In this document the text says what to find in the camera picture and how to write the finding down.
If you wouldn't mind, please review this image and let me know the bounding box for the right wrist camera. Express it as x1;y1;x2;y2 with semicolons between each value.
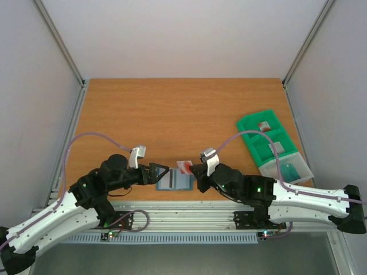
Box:
200;147;220;176

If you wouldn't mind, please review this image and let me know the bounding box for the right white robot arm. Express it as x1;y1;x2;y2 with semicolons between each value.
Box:
189;163;366;235

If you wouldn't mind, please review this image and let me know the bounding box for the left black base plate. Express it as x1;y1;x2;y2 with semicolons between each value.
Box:
108;211;134;230

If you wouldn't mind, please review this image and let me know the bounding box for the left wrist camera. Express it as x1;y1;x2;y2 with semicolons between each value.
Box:
128;145;146;169

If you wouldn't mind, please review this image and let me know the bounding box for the circuit board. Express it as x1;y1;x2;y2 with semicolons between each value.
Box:
257;230;280;239
100;231;119;242

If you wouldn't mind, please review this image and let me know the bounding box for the white tray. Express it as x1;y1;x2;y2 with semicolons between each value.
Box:
259;152;314;184

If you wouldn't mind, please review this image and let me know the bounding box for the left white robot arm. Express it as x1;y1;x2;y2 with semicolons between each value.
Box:
1;154;169;274

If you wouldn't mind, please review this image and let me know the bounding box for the blue card holder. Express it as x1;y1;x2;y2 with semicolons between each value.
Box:
156;168;194;191

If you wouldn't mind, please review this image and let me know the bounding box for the grey card in bin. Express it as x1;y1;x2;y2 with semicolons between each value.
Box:
269;142;285;155

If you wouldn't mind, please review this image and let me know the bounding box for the red white card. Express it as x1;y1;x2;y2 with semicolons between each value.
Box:
257;121;272;132
177;160;193;175

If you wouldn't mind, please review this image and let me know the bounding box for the teal card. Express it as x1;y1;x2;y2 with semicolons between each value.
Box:
280;163;300;183

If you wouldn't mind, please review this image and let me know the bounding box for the grey slotted cable duct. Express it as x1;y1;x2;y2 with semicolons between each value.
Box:
63;232;258;245

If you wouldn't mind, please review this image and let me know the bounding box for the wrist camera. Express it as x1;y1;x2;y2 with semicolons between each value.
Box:
200;147;220;176
128;145;146;169

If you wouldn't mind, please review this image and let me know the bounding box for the green bin far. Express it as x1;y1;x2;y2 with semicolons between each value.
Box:
236;109;286;143

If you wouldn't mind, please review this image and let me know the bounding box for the left circuit board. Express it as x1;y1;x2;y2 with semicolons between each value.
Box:
100;231;119;242

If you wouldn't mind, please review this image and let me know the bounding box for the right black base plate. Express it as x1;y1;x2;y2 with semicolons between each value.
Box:
233;211;287;230

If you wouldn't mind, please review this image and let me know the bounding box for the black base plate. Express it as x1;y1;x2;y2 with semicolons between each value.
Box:
108;211;134;230
233;211;287;230

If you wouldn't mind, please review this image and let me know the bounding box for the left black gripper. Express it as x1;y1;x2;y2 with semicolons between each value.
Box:
109;163;170;191

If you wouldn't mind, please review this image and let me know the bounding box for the right circuit board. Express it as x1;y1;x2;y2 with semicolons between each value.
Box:
257;230;280;239

